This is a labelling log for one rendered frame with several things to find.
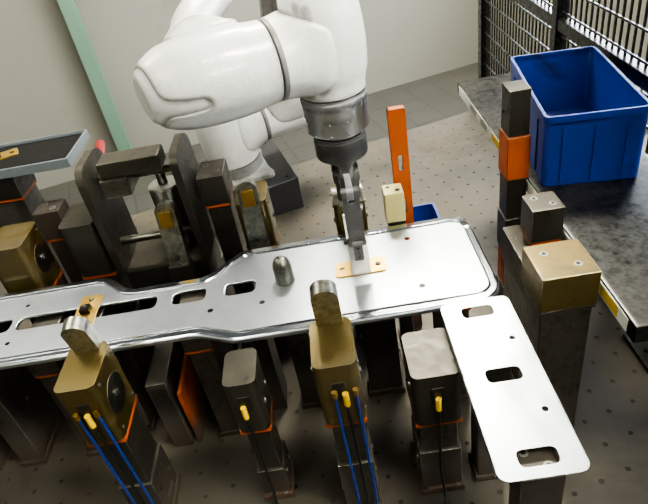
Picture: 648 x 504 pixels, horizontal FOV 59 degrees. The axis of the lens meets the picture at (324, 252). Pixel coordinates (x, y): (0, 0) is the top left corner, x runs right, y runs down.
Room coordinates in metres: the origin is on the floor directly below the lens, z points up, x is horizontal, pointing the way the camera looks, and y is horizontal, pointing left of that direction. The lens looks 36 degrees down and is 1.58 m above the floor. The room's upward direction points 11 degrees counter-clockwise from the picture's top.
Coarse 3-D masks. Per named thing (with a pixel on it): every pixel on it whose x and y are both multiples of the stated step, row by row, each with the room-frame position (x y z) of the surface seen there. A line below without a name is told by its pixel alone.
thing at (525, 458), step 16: (544, 448) 0.38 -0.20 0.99; (528, 464) 0.36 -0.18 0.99; (544, 464) 0.36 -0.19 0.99; (528, 480) 0.34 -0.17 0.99; (544, 480) 0.34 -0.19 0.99; (560, 480) 0.34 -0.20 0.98; (512, 496) 0.37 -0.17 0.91; (528, 496) 0.34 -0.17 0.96; (544, 496) 0.34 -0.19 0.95; (560, 496) 0.34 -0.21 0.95
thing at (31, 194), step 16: (16, 176) 1.09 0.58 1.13; (32, 176) 1.15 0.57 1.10; (0, 192) 1.08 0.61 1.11; (16, 192) 1.08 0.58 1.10; (32, 192) 1.13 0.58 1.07; (0, 208) 1.09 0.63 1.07; (16, 208) 1.09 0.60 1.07; (32, 208) 1.10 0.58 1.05; (0, 224) 1.09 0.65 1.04; (64, 272) 1.09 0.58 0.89
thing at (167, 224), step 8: (168, 200) 0.93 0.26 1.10; (160, 208) 0.91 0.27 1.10; (168, 208) 0.90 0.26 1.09; (176, 208) 0.92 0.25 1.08; (160, 216) 0.90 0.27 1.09; (168, 216) 0.90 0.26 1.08; (176, 216) 0.91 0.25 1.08; (160, 224) 0.89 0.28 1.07; (168, 224) 0.89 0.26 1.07; (176, 224) 0.90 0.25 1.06; (160, 232) 0.90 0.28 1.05; (168, 232) 0.90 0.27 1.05; (176, 232) 0.89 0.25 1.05; (168, 240) 0.89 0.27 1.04; (176, 240) 0.89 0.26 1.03; (184, 240) 0.90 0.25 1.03; (168, 248) 0.89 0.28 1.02; (176, 248) 0.89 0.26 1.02; (184, 248) 0.89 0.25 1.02; (168, 256) 0.89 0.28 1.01; (176, 256) 0.88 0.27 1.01; (184, 256) 0.88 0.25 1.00
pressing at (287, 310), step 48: (336, 240) 0.84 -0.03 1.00; (384, 240) 0.81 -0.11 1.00; (432, 240) 0.79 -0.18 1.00; (48, 288) 0.87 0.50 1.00; (96, 288) 0.84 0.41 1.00; (144, 288) 0.81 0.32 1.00; (192, 288) 0.79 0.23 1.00; (288, 288) 0.74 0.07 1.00; (384, 288) 0.69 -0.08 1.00; (432, 288) 0.67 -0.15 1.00; (480, 288) 0.65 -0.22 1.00; (0, 336) 0.76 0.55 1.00; (48, 336) 0.73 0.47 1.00; (144, 336) 0.69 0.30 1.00; (192, 336) 0.67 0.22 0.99; (240, 336) 0.65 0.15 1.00
